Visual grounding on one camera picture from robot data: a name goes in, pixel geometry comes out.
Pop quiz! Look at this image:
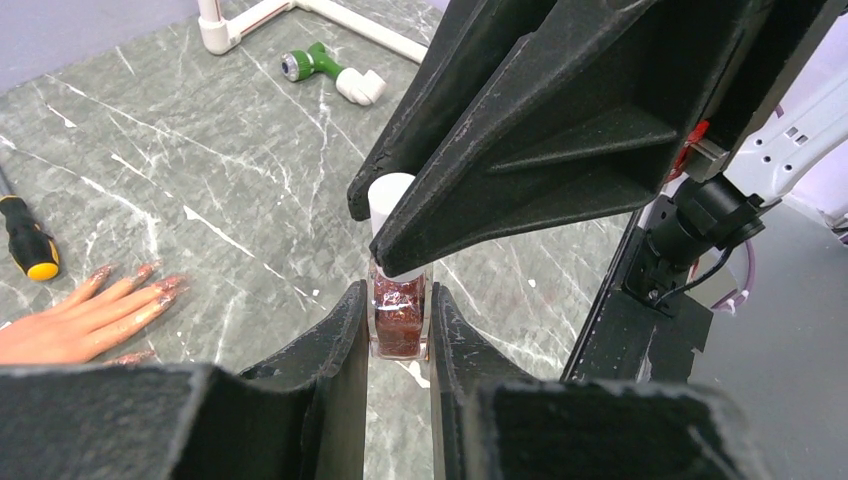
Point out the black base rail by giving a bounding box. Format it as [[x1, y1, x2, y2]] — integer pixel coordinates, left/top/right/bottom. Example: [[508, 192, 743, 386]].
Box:
[[560, 207, 713, 383]]

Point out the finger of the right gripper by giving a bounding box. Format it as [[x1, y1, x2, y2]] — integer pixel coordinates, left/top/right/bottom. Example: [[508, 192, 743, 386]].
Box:
[[370, 1, 762, 277], [347, 0, 556, 221]]

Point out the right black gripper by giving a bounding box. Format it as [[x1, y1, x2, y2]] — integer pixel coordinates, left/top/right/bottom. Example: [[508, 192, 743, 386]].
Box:
[[703, 1, 847, 153]]

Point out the white pvc pipe frame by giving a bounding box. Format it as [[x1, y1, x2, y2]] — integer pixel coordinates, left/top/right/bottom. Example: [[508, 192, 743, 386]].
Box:
[[196, 0, 431, 66]]

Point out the red glitter nail polish bottle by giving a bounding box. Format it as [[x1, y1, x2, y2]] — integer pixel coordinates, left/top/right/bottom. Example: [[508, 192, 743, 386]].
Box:
[[367, 173, 432, 361]]

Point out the mannequin hand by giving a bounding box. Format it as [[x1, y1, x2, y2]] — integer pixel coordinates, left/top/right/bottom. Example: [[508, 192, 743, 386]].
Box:
[[1, 263, 187, 366]]

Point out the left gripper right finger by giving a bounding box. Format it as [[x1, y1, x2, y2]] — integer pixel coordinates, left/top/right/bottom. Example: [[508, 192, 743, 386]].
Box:
[[429, 285, 771, 479]]

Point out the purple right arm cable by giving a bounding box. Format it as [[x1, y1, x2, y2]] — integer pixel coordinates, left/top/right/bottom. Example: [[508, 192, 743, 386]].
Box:
[[708, 238, 758, 316]]

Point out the green white pipe fitting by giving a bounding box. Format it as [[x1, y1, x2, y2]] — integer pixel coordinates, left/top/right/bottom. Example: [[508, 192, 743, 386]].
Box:
[[281, 42, 387, 106]]

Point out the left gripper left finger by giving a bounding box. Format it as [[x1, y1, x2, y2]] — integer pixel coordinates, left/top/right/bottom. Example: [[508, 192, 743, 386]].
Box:
[[1, 281, 368, 479]]

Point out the far black yellow screwdriver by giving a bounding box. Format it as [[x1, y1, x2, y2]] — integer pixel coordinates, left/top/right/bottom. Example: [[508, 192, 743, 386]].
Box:
[[1, 172, 60, 282]]

